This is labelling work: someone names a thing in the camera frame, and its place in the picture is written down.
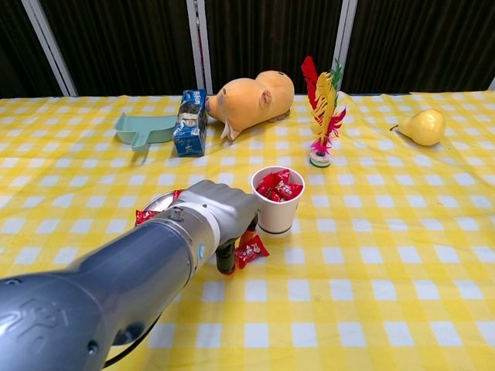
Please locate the yellow pear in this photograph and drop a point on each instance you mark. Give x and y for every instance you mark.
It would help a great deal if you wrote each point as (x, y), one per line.
(423, 127)

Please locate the red candy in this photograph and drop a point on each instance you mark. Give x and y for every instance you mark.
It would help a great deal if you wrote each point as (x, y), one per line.
(267, 185)
(177, 195)
(251, 252)
(284, 175)
(288, 190)
(144, 217)

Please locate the teal plastic dustpan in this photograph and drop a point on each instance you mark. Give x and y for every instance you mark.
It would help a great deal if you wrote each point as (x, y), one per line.
(143, 127)

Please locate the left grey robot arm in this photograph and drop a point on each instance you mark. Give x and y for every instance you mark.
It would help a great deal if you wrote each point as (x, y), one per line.
(116, 278)

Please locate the round steel plate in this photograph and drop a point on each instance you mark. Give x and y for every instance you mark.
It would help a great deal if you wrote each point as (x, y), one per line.
(160, 203)

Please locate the yellow white checked tablecloth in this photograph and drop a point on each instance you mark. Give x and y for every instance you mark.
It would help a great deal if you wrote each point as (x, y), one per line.
(348, 270)

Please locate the white paper cup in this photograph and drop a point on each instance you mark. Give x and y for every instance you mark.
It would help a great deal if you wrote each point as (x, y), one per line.
(278, 220)

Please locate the orange plush animal toy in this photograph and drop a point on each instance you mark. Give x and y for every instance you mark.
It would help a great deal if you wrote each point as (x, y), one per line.
(247, 104)

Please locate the black pleated curtain panel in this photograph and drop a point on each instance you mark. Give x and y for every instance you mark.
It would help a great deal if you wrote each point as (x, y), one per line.
(270, 35)
(425, 46)
(15, 46)
(123, 46)

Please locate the colourful feather shuttlecock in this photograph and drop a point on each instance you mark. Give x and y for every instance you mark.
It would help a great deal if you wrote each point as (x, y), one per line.
(324, 100)

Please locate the white metal frame post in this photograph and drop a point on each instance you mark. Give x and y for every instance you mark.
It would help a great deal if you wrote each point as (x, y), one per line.
(344, 46)
(199, 46)
(492, 86)
(49, 50)

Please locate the blue cookie box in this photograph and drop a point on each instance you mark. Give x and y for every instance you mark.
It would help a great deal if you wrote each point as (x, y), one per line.
(189, 127)

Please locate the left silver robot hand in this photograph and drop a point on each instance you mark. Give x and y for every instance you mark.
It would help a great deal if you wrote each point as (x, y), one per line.
(228, 208)

